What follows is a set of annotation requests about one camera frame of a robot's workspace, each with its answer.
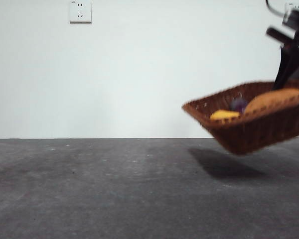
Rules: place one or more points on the yellow corn cob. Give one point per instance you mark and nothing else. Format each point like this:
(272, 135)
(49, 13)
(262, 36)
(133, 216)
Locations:
(224, 115)

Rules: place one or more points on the white wall socket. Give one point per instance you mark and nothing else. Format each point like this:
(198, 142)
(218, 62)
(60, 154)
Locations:
(289, 6)
(80, 12)

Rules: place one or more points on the brown woven wicker basket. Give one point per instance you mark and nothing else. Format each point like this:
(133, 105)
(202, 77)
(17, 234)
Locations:
(251, 134)

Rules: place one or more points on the purple eggplant with green stem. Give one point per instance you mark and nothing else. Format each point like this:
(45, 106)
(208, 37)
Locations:
(238, 104)

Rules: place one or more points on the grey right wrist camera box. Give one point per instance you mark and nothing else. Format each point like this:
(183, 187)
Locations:
(292, 18)

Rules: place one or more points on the tan potato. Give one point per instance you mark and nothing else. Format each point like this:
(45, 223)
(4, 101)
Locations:
(271, 99)

